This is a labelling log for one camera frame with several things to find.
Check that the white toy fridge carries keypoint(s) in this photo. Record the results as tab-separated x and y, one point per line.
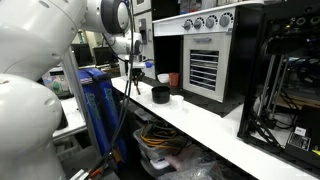
149	50

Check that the black box with white label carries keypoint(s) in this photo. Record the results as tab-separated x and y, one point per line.
299	140

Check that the small white cup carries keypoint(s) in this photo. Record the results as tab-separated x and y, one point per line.
177	102

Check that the white toy kitchen unit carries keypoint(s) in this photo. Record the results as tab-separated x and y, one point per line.
240	66

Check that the pink cloth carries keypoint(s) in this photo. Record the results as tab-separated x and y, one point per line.
181	158

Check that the white toy oven door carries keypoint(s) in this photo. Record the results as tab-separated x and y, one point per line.
206	71

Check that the clear box with green item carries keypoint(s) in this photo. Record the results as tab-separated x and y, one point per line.
56	83

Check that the black computer monitor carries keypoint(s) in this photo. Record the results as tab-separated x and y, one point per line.
82	55
104	56

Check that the black 3D printer frame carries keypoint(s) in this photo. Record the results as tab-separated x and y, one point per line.
253	100

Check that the aluminium frame post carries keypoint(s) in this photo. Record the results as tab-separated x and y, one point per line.
75	86

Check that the orange plastic cup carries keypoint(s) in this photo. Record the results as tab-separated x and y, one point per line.
173	80

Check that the white side table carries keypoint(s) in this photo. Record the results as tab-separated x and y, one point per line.
71	116

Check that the clear plastic storage bin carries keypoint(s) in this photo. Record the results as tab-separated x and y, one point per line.
150	151

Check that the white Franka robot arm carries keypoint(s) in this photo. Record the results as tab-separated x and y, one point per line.
30	50

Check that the grey fridge water dispenser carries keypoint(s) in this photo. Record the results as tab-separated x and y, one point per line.
144	30

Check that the brown wooden spoon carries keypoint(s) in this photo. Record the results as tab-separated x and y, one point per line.
137	90

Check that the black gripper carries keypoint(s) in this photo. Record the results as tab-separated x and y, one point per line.
137	73

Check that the black cup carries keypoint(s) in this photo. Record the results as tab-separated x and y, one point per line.
160	96

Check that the white bowl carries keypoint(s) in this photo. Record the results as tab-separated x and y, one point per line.
163	78

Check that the grey oven knob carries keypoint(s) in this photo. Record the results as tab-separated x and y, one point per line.
210	21
198	23
187	24
225	20

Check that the clear plastic bag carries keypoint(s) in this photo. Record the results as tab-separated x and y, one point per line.
193	173

